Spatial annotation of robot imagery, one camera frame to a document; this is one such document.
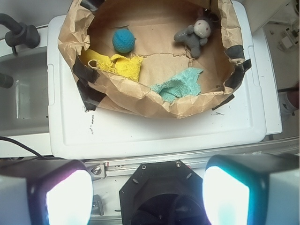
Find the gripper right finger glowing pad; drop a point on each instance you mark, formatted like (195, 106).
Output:
(249, 189)

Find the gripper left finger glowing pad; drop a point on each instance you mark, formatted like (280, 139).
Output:
(45, 192)

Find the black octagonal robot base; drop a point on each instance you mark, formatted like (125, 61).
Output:
(163, 193)

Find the gray plush animal toy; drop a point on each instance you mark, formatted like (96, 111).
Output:
(195, 35)

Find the gray sink basin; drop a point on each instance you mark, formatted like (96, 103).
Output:
(24, 106)

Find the teal knitted cloth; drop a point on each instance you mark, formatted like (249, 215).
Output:
(183, 84)

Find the yellow knitted cloth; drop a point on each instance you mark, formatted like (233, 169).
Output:
(117, 64)

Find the crumpled brown paper bag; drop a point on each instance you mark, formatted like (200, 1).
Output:
(91, 24)

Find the dark gray faucet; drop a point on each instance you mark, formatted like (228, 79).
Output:
(19, 33)

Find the blue knitted ball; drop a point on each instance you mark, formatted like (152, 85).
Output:
(123, 41)

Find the aluminum frame rail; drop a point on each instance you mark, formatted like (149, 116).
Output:
(102, 168)

